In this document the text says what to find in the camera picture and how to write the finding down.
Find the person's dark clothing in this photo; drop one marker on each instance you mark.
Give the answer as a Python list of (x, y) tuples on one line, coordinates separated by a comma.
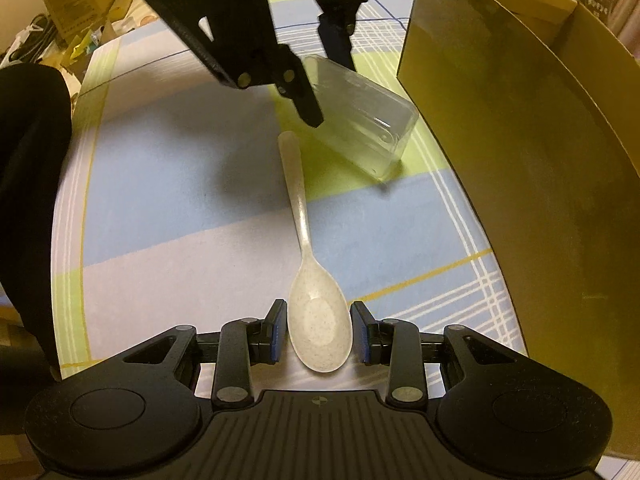
[(30, 185)]

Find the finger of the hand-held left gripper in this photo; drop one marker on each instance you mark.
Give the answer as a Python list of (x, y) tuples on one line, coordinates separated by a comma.
[(307, 105), (337, 40)]

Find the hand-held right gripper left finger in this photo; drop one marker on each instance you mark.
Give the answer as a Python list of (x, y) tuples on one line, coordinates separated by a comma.
[(277, 332)]

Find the small cardboard storage box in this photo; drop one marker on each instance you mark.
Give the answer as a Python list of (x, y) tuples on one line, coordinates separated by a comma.
[(80, 5)]

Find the plaid tablecloth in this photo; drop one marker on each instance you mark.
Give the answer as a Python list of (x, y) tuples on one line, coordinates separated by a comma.
[(175, 200)]

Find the large brown cardboard box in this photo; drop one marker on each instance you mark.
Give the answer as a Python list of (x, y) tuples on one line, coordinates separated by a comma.
[(525, 160)]

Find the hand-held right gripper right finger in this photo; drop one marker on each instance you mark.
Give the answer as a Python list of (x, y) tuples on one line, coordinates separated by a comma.
[(359, 332)]

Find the clear plastic container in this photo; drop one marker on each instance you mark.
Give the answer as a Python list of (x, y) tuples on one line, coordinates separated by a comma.
[(370, 125)]

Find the white speckled spoon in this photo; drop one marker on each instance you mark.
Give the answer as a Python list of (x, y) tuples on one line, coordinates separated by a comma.
[(317, 320)]

